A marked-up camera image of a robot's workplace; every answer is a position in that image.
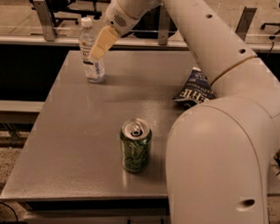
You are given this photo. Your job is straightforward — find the middle metal railing post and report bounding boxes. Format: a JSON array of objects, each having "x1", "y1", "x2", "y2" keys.
[{"x1": 158, "y1": 5, "x2": 170, "y2": 45}]

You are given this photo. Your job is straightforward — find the clear plastic water bottle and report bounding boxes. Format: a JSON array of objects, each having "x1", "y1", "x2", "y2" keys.
[{"x1": 78, "y1": 17, "x2": 105, "y2": 83}]

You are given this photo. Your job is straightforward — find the right metal railing post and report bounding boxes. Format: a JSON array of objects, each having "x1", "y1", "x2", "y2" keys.
[{"x1": 235, "y1": 6, "x2": 257, "y2": 41}]

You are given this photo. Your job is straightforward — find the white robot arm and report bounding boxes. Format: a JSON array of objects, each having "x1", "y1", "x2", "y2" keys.
[{"x1": 90, "y1": 0, "x2": 280, "y2": 224}]

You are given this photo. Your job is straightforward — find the left metal railing post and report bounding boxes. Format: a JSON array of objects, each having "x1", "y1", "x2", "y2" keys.
[{"x1": 33, "y1": 0, "x2": 56, "y2": 41}]

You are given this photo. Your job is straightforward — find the black office chair left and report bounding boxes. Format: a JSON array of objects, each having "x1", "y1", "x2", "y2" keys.
[{"x1": 29, "y1": 0, "x2": 111, "y2": 27}]

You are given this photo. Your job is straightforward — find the green soda can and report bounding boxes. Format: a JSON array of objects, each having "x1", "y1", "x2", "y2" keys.
[{"x1": 120, "y1": 118, "x2": 152, "y2": 172}]

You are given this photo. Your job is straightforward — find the metal railing post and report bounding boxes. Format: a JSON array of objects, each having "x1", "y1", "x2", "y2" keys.
[
  {"x1": 33, "y1": 0, "x2": 56, "y2": 41},
  {"x1": 235, "y1": 6, "x2": 257, "y2": 41},
  {"x1": 158, "y1": 5, "x2": 170, "y2": 45}
]

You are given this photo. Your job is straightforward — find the blue Kettle chips bag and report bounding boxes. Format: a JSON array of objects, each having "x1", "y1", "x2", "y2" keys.
[{"x1": 172, "y1": 67, "x2": 216, "y2": 108}]

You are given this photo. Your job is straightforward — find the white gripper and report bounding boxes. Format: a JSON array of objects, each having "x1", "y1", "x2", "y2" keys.
[{"x1": 88, "y1": 0, "x2": 160, "y2": 61}]

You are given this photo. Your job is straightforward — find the black floor cable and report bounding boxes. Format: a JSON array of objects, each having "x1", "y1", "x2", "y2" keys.
[{"x1": 0, "y1": 199, "x2": 21, "y2": 224}]

